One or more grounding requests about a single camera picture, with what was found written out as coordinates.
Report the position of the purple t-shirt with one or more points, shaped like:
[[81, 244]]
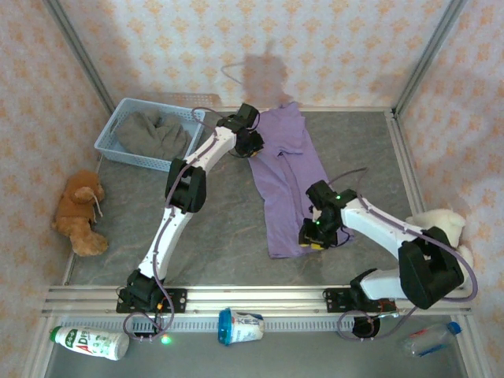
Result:
[[279, 189]]

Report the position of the grey garment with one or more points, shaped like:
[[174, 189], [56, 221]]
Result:
[[149, 136]]

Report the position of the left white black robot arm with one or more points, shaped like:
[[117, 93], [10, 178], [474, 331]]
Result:
[[165, 236]]

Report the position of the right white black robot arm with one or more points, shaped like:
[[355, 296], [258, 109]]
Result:
[[378, 228]]

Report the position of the white yogurt cup blue lid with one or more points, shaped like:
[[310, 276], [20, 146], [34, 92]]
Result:
[[242, 328]]

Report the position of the white teddy bear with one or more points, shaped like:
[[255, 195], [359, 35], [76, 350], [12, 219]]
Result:
[[437, 220]]

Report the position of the clear water bottle blue cap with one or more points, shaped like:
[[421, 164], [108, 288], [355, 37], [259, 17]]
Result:
[[429, 340]]

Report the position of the light blue plastic basket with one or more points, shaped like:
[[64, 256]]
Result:
[[104, 145]]

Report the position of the brown teddy bear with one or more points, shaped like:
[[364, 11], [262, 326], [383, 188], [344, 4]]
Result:
[[76, 220]]

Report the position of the white drink bottle green cap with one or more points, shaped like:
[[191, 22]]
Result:
[[90, 343]]

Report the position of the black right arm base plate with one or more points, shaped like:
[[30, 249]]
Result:
[[334, 301]]

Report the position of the wide aluminium mounting rail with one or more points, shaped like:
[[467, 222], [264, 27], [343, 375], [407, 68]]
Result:
[[252, 299]]

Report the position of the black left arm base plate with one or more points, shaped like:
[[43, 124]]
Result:
[[177, 301]]

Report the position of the aluminium frame post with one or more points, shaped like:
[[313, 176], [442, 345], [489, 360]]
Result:
[[429, 55], [78, 55]]

